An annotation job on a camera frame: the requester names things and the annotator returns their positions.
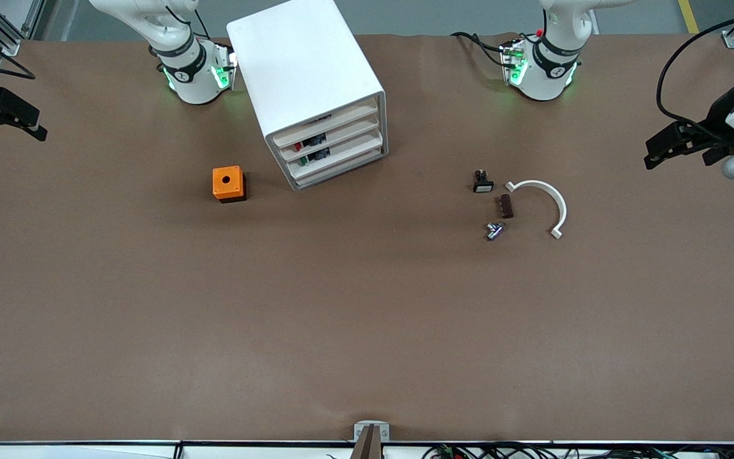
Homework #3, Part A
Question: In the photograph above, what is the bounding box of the orange button enclosure box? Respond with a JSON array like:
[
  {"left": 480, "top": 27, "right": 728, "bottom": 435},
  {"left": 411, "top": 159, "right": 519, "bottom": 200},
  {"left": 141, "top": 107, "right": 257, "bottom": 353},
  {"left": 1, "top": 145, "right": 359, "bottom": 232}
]
[{"left": 212, "top": 166, "right": 247, "bottom": 203}]

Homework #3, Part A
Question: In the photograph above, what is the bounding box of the white drawer with green button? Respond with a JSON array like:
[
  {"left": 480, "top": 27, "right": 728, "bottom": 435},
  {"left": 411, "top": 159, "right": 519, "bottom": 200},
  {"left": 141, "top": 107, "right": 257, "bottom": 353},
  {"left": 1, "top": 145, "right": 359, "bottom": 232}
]
[{"left": 287, "top": 133, "right": 383, "bottom": 177}]

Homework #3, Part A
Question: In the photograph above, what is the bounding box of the white drawer with yellow button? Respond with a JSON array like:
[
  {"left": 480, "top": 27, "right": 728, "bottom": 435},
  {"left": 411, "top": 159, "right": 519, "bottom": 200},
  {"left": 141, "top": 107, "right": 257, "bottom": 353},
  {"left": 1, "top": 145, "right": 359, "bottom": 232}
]
[{"left": 272, "top": 104, "right": 379, "bottom": 148}]

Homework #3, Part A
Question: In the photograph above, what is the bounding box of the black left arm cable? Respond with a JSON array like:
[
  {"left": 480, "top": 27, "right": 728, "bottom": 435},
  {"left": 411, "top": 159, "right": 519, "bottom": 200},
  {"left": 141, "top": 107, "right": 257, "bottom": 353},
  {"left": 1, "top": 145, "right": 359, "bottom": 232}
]
[{"left": 656, "top": 5, "right": 734, "bottom": 128}]

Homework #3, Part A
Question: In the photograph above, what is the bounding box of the white drawer cabinet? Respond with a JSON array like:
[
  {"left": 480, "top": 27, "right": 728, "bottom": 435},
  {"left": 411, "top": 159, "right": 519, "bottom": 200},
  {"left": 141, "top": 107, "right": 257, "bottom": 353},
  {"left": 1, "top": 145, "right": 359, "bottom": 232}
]
[{"left": 226, "top": 0, "right": 390, "bottom": 192}]

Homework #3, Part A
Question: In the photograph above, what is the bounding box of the black left base cable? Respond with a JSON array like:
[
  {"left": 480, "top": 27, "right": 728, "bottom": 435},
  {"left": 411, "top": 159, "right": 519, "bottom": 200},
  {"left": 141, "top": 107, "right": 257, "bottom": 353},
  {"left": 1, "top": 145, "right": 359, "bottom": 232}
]
[{"left": 450, "top": 31, "right": 509, "bottom": 68}]

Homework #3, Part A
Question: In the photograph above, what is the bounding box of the white drawer with red button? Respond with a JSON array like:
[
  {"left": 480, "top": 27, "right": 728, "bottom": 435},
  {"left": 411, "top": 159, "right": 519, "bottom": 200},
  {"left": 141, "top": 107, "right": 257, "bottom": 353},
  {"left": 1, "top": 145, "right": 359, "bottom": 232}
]
[{"left": 279, "top": 119, "right": 381, "bottom": 162}]

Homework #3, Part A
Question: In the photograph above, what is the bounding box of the cable bundle at table edge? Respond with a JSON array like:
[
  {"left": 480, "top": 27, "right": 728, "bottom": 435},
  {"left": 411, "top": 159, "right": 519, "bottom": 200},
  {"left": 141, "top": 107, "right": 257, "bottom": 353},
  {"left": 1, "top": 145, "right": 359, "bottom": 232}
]
[{"left": 423, "top": 442, "right": 734, "bottom": 459}]

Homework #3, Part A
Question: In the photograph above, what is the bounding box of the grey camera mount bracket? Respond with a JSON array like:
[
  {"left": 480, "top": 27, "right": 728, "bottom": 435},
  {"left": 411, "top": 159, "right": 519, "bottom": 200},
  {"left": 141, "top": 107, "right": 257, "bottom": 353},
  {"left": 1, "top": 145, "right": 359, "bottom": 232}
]
[{"left": 350, "top": 421, "right": 391, "bottom": 459}]

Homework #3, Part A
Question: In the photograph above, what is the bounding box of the white curved plastic bracket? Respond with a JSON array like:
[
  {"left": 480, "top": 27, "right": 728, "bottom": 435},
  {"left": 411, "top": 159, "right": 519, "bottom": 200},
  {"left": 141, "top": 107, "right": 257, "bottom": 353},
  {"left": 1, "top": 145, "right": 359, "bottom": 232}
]
[{"left": 505, "top": 180, "right": 568, "bottom": 240}]

